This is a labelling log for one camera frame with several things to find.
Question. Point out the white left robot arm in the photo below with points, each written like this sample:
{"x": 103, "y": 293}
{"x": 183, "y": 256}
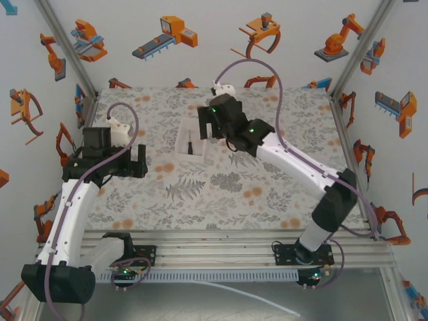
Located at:
{"x": 68, "y": 217}

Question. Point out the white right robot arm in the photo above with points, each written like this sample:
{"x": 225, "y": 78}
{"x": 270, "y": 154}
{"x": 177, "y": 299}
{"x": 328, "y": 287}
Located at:
{"x": 296, "y": 162}

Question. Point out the black screwdriver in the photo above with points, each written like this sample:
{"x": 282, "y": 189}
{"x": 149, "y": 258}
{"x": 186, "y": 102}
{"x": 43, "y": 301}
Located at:
{"x": 190, "y": 147}

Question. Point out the white plastic bin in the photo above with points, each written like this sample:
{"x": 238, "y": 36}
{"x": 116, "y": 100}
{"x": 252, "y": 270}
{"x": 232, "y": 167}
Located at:
{"x": 190, "y": 158}

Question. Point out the floral table mat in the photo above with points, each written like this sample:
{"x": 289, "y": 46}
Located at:
{"x": 200, "y": 200}

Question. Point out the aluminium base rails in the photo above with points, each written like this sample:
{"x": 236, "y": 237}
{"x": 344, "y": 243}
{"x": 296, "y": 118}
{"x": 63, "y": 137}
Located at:
{"x": 214, "y": 247}

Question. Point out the circuit board with green light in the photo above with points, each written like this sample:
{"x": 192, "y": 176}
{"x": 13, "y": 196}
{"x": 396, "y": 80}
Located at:
{"x": 124, "y": 275}
{"x": 313, "y": 278}

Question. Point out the white flat strip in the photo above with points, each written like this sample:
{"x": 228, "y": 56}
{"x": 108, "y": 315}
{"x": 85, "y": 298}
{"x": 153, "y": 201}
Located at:
{"x": 261, "y": 297}

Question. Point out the aluminium frame post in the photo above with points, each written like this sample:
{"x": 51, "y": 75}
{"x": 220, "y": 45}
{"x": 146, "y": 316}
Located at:
{"x": 67, "y": 47}
{"x": 362, "y": 50}

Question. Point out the aluminium side rail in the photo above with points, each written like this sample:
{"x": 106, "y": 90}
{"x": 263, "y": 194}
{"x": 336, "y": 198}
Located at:
{"x": 354, "y": 160}

